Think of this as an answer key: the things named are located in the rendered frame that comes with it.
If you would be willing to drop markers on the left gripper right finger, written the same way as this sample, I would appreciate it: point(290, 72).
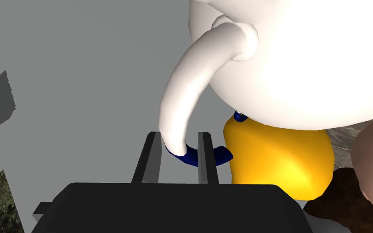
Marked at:
point(207, 168)

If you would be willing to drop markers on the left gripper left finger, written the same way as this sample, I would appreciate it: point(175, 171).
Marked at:
point(147, 161)

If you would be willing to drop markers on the white yellow and blue mug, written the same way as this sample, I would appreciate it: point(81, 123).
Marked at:
point(296, 64)

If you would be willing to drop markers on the dark brown lumpy object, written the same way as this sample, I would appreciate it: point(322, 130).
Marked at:
point(338, 200)

